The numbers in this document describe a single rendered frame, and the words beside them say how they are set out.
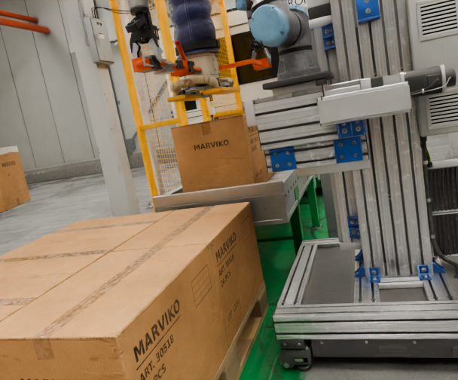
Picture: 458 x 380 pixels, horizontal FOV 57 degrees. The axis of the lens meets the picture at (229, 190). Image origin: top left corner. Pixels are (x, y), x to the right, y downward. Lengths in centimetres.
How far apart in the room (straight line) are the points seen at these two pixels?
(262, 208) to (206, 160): 39
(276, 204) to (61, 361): 129
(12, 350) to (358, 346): 107
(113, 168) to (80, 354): 227
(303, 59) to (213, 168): 91
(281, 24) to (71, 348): 104
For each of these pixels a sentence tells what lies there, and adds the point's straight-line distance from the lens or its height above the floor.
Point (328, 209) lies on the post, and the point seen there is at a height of 30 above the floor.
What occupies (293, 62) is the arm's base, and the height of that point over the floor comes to 109.
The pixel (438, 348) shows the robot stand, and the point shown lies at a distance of 161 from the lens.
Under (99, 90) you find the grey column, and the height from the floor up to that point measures 129.
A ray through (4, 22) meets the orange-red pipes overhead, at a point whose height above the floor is 426.
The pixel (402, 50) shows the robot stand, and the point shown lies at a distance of 167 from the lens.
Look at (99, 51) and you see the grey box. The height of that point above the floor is 154.
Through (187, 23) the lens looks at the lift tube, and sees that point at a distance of 222.
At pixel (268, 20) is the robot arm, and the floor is 121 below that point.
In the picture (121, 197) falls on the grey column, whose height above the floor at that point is 52.
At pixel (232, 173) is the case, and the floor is 66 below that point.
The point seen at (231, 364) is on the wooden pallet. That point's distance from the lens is 164.
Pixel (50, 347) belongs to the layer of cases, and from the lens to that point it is 109.
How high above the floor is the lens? 95
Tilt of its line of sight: 10 degrees down
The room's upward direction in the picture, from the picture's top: 10 degrees counter-clockwise
